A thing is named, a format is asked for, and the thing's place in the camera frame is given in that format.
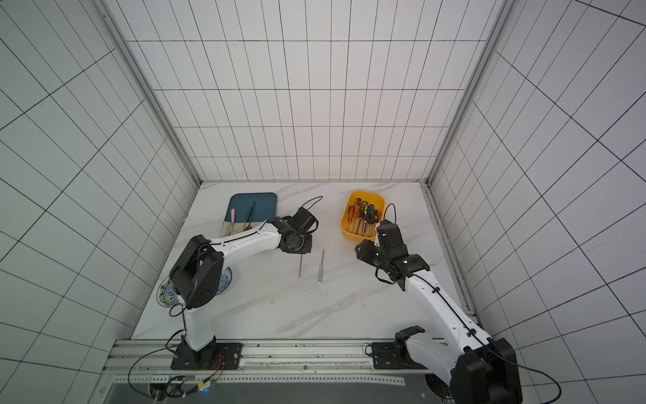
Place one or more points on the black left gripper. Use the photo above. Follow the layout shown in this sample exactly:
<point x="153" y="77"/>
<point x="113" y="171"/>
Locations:
<point x="307" y="249"/>

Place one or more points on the small clear handled screwdriver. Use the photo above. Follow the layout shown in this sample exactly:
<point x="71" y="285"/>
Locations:
<point x="321" y="270"/>

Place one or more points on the green black screwdriver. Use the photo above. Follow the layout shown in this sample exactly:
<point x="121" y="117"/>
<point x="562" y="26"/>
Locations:
<point x="373" y="215"/>

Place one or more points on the black yellow phillips screwdriver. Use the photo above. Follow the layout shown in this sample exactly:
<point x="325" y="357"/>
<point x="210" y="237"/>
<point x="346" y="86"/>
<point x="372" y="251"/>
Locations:
<point x="366" y="225"/>

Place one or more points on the large orange grey screwdriver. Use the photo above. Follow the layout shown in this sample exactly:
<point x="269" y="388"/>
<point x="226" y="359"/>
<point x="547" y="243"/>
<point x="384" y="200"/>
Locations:
<point x="356" y="214"/>

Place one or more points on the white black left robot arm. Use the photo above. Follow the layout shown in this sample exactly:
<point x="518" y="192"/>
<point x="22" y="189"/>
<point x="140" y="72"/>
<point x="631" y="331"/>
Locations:
<point x="204" y="271"/>

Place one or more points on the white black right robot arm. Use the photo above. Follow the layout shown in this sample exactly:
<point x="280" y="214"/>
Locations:
<point x="477" y="368"/>

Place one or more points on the yellow plastic storage box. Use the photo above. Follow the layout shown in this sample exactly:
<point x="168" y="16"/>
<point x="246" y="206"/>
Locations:
<point x="370" y="198"/>

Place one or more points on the teal plastic tray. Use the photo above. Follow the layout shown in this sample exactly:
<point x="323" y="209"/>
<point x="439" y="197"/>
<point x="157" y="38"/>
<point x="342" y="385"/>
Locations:
<point x="266" y="206"/>

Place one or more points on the black slim utensil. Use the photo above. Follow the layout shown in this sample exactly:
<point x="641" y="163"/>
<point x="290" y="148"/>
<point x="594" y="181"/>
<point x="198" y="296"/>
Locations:
<point x="250" y="215"/>

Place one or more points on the beige linen cloth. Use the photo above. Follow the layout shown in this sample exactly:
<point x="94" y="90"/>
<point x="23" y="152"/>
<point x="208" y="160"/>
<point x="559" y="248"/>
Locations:
<point x="240" y="227"/>

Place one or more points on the blue yellow patterned plate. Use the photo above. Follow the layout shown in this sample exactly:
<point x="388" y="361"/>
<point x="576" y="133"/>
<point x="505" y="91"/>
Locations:
<point x="166" y="296"/>

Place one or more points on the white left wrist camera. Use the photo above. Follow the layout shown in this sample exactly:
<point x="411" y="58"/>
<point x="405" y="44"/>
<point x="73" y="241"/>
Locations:
<point x="304" y="221"/>

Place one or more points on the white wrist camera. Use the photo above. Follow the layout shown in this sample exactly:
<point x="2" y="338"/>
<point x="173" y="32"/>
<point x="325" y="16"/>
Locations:
<point x="304" y="221"/>
<point x="390" y="238"/>

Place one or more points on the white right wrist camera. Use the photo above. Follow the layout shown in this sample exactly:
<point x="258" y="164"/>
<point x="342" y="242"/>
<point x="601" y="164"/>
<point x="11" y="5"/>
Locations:
<point x="390" y="238"/>

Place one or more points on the pink handled spoon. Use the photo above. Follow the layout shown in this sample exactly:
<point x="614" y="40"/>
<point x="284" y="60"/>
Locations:
<point x="233" y="230"/>

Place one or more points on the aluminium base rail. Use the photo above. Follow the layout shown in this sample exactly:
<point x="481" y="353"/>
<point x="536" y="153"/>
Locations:
<point x="145" y="366"/>

